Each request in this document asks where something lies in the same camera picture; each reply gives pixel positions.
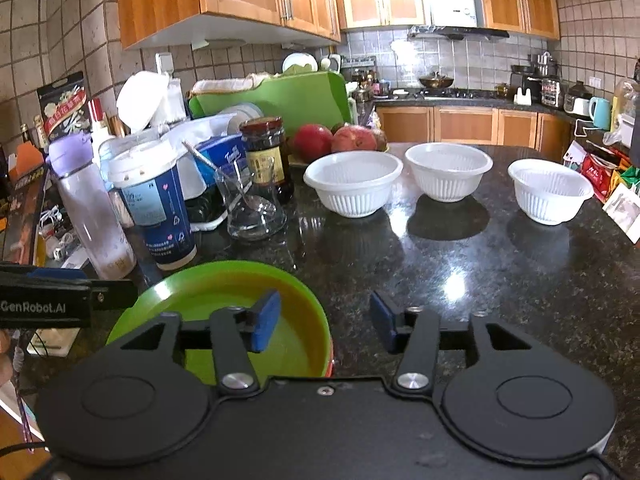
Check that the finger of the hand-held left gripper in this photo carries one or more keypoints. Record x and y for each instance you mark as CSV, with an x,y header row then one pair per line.
x,y
112,294

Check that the wooden base cabinets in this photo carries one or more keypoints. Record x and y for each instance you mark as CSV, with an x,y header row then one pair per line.
x,y
465,125

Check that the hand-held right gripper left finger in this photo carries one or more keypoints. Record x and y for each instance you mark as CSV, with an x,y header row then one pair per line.
x,y
265,320

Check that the dark sauce jar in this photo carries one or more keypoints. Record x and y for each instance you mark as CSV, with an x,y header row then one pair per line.
x,y
265,155

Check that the person's left hand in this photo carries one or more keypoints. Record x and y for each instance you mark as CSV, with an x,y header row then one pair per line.
x,y
3,372

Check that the gas stove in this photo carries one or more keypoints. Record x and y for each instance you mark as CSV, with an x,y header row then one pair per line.
x,y
455,94

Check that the printed picture box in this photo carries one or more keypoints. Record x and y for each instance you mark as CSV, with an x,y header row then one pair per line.
x,y
22,220

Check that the range hood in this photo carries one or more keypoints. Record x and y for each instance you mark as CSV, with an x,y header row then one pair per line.
x,y
457,33

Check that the white ribbed plastic bowl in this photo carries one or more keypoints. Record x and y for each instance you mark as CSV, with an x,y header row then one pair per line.
x,y
352,185
447,175
550,195

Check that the black coffee machine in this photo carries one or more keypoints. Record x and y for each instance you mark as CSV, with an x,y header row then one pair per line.
x,y
525,87

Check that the pile of red snack packets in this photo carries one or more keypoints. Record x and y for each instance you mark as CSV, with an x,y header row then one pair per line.
x,y
595,170

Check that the white bottle with red cap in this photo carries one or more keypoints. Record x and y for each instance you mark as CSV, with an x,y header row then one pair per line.
x,y
100,130

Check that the metal spoon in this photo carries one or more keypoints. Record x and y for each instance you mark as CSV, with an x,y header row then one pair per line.
x,y
200,156

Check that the cream dish cloth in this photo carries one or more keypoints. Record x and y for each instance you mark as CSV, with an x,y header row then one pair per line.
x,y
230,84

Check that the blue tissue pack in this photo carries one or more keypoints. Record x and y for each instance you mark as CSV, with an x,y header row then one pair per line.
x,y
222,152

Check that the green plastic plate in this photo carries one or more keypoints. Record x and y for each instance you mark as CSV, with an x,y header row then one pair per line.
x,y
210,300

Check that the dark wok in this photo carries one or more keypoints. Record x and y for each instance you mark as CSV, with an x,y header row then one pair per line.
x,y
436,81

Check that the purple water bottle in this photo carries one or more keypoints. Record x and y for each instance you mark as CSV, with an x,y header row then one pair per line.
x,y
90,210

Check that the clear plastic jar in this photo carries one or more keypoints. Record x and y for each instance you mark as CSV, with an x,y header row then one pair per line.
x,y
627,100

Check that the stainless steel pots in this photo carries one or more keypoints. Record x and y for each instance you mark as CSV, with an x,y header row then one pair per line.
x,y
544,65

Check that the orange cardboard box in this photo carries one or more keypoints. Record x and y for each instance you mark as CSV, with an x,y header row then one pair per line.
x,y
25,162

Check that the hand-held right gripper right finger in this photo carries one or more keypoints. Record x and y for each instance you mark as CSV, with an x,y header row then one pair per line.
x,y
382,320

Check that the clear glass cup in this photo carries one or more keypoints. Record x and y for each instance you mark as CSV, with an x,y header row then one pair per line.
x,y
255,225

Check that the white knife holder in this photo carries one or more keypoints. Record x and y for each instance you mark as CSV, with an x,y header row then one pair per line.
x,y
523,97

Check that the wooden wall cabinet by hood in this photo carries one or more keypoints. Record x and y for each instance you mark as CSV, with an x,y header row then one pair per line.
x,y
520,2

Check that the white wall socket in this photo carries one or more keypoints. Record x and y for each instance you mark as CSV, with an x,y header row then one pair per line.
x,y
164,62

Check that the red apple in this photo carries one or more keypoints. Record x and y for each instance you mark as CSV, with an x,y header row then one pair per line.
x,y
354,139
312,141

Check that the clear plastic bag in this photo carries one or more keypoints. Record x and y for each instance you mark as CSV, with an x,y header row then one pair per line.
x,y
200,127

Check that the mint green kettle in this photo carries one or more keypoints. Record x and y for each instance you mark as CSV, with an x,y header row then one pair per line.
x,y
600,114

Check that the row of condiment bottles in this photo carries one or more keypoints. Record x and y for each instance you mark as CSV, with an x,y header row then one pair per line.
x,y
370,85

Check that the white rice cooker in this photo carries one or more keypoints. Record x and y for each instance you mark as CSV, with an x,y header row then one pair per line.
x,y
578,100

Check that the black snack bag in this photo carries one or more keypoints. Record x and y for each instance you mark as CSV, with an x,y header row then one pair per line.
x,y
65,110

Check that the fruit tray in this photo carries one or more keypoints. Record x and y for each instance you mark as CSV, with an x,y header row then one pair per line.
x,y
297,162

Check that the brown kiwi fruit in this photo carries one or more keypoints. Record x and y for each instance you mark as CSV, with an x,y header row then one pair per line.
x,y
381,139

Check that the blue paper cup with lid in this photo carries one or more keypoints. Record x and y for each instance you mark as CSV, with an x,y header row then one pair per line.
x,y
160,210

